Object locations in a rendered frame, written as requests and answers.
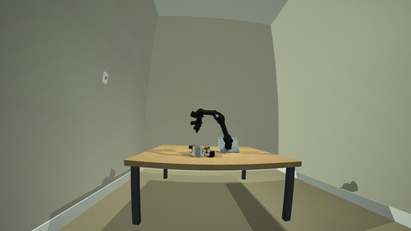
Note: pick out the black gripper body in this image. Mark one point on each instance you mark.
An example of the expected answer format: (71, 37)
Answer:
(198, 123)

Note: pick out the grey metal mug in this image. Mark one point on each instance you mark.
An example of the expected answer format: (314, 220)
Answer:
(197, 151)

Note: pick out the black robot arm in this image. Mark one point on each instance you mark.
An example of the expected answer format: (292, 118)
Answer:
(220, 119)

